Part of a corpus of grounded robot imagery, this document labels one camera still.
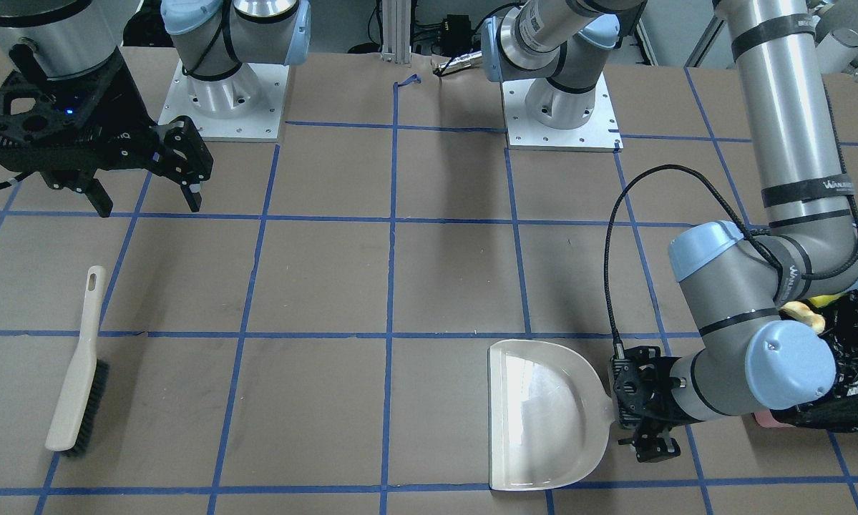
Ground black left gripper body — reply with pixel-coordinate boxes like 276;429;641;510
610;346;687;430

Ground beige plastic dustpan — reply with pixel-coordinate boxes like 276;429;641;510
488;339;614;491

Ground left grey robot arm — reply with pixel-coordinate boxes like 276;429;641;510
480;1;858;443

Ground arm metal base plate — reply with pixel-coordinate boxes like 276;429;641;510
501;73;624;152
158;62;293;142

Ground pale melon slice toy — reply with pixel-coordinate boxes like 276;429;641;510
779;300;827;335

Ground aluminium frame post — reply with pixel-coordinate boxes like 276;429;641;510
380;0;415;67

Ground pink bin with black liner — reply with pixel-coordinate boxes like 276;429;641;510
754;289;858;433

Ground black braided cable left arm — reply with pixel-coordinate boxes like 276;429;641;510
603;86;858;358

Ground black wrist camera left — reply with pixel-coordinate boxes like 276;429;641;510
618;425;681;464

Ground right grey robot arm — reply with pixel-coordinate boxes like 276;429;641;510
0;1;312;217

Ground white hand brush black bristles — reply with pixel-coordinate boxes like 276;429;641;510
45;266;110;458

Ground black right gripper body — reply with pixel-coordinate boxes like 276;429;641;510
0;50;158;174

